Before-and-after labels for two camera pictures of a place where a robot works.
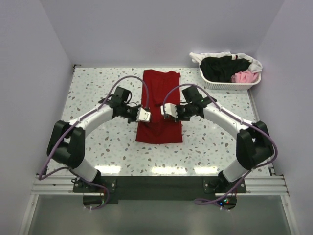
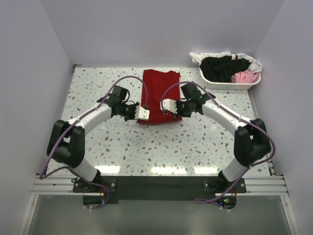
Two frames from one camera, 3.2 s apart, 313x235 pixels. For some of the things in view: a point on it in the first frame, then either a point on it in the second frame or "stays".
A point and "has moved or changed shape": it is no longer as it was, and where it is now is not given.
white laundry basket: x=229 y=85 stays
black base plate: x=157 y=188 stays
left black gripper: x=134 y=119 stays
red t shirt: x=161 y=129 has moved or changed shape
